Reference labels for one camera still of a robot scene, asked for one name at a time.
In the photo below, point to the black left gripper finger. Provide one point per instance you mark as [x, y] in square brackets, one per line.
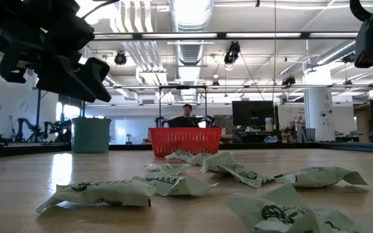
[63, 77]
[97, 77]

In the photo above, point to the mesh waste bin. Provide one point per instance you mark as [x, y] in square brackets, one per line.
[310, 135]

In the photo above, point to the black ceiling spotlight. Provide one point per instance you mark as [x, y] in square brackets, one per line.
[232, 51]
[120, 59]

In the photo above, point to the black overhead beam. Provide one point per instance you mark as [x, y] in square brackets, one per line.
[137, 36]

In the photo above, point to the green mug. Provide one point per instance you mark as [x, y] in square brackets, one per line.
[91, 136]

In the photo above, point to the white round column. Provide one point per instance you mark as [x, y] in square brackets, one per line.
[319, 110]

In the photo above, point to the person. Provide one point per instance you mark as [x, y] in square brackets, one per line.
[186, 121]

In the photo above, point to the red plastic mesh basket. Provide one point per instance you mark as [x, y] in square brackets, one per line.
[186, 140]

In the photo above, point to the white bottle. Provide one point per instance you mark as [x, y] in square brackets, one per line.
[268, 124]

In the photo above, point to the cluttered office desk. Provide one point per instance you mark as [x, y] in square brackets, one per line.
[257, 136]

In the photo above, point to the black computer monitor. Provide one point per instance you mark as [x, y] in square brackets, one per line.
[253, 113]

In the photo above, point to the silver ventilation duct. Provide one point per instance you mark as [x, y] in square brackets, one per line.
[191, 19]

